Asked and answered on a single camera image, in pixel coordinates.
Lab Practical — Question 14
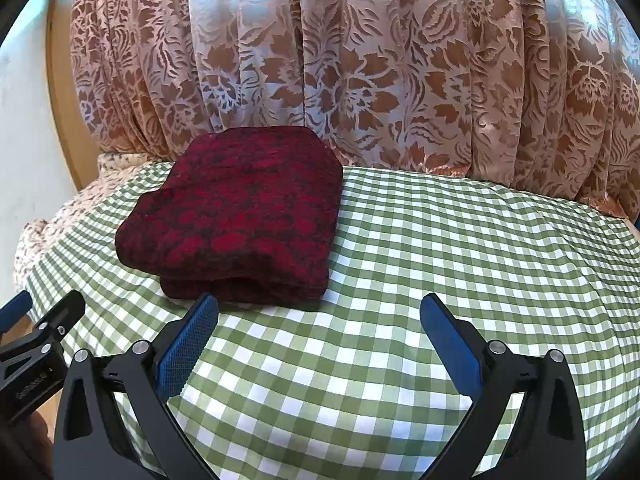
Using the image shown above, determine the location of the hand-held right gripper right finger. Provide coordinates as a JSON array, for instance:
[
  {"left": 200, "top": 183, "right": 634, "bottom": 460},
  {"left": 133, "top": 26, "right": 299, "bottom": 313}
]
[{"left": 420, "top": 292, "right": 586, "bottom": 480}]

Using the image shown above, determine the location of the wooden door frame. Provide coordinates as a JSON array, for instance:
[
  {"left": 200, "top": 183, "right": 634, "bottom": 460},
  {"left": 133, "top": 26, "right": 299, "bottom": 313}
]
[{"left": 45, "top": 0, "right": 101, "bottom": 191}]

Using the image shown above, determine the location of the green checkered cloth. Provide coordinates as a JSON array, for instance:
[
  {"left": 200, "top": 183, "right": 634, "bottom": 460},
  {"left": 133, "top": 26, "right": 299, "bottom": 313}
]
[{"left": 22, "top": 162, "right": 640, "bottom": 480}]

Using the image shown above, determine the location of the dark red patterned sweater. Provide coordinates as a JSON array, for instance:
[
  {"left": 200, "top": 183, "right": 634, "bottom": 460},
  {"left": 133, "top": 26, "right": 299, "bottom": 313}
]
[{"left": 115, "top": 126, "right": 345, "bottom": 307}]

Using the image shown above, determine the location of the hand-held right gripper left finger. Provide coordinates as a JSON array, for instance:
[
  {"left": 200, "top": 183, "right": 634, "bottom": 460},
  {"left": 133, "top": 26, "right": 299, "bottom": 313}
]
[{"left": 54, "top": 292, "right": 220, "bottom": 480}]

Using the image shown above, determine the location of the pale floral cloth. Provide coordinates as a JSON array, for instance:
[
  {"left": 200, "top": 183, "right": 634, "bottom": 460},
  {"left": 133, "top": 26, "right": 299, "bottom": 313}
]
[{"left": 12, "top": 152, "right": 176, "bottom": 291}]

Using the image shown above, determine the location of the brown floral curtain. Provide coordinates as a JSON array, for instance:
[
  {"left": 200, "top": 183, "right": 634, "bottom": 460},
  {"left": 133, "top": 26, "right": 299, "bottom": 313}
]
[{"left": 70, "top": 0, "right": 640, "bottom": 221}]

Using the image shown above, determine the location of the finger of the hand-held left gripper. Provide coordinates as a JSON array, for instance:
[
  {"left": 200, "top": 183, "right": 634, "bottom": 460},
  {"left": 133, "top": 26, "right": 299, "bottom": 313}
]
[
  {"left": 0, "top": 292, "right": 32, "bottom": 333},
  {"left": 0, "top": 290, "right": 86, "bottom": 376}
]

